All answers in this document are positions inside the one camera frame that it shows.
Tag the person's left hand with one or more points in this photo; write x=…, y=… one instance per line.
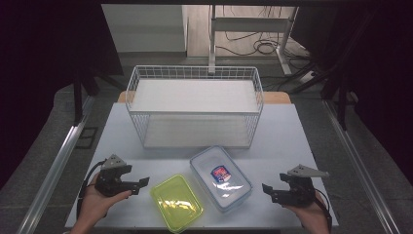
x=95, y=203

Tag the green lidded plastic container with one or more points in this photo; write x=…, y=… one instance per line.
x=177, y=203

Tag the aluminium rail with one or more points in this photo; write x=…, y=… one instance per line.
x=55, y=169
x=360, y=162

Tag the person's right hand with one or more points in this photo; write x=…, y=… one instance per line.
x=308, y=214

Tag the black curtain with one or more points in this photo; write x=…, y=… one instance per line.
x=39, y=65
x=383, y=81

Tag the white metal desk frame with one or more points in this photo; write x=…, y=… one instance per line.
x=212, y=39

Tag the white power strip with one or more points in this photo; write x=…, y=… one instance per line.
x=307, y=76

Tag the wooden table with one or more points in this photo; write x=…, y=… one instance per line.
x=276, y=97

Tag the white cabinet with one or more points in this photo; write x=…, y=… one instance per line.
x=146, y=29

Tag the black metal stand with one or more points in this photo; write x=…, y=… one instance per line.
x=341, y=97
x=78, y=97

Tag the clear container with blue-rimmed lid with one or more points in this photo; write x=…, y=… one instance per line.
x=221, y=178

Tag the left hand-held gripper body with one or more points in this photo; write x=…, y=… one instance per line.
x=108, y=182

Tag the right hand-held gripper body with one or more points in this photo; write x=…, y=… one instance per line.
x=300, y=190

